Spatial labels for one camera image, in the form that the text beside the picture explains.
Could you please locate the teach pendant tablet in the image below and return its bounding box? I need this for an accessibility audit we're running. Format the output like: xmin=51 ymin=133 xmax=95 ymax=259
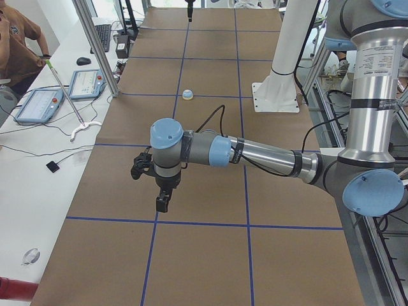
xmin=14 ymin=89 xmax=64 ymax=124
xmin=68 ymin=69 xmax=106 ymax=100

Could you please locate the small black square pad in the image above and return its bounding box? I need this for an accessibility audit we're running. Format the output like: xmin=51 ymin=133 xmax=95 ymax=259
xmin=46 ymin=161 xmax=60 ymax=173

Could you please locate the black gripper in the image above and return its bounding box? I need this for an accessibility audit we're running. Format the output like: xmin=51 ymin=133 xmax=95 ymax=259
xmin=156 ymin=174 xmax=181 ymax=213

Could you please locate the blue call bell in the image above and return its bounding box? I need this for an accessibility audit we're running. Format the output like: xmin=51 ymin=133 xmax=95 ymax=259
xmin=182 ymin=89 xmax=194 ymax=101

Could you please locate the pink silver reacher stick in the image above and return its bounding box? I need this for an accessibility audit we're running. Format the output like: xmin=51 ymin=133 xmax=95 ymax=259
xmin=45 ymin=59 xmax=102 ymax=142

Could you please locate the black box with label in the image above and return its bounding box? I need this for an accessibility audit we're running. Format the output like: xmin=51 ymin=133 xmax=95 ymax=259
xmin=115 ymin=35 xmax=130 ymax=59

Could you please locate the aluminium frame post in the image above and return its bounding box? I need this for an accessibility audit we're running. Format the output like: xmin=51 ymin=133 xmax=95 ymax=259
xmin=72 ymin=0 xmax=119 ymax=98

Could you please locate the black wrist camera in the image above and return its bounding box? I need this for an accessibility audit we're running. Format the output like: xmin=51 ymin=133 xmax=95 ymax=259
xmin=131 ymin=152 xmax=156 ymax=180

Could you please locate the person in brown shirt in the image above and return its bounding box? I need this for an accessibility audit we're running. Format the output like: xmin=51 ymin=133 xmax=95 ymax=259
xmin=1 ymin=1 xmax=51 ymax=95

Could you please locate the white camera mast with base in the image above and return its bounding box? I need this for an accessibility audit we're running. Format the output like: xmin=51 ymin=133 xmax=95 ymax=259
xmin=252 ymin=0 xmax=319 ymax=113

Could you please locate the red cylinder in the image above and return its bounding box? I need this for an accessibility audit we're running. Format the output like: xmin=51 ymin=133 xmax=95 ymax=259
xmin=0 ymin=277 xmax=39 ymax=302

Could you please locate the near teach pendant tablet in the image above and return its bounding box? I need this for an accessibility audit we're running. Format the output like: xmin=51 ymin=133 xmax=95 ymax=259
xmin=14 ymin=89 xmax=64 ymax=124

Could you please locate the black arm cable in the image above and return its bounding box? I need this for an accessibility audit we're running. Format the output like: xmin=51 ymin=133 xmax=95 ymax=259
xmin=194 ymin=105 xmax=351 ymax=177

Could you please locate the black keyboard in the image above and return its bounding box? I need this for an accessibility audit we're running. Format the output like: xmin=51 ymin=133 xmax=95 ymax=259
xmin=94 ymin=24 xmax=112 ymax=52

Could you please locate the black computer mouse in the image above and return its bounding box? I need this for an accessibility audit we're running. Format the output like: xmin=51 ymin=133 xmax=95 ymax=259
xmin=76 ymin=57 xmax=91 ymax=66

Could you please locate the far teach pendant tablet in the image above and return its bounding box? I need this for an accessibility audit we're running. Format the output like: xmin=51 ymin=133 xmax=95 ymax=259
xmin=68 ymin=69 xmax=106 ymax=100

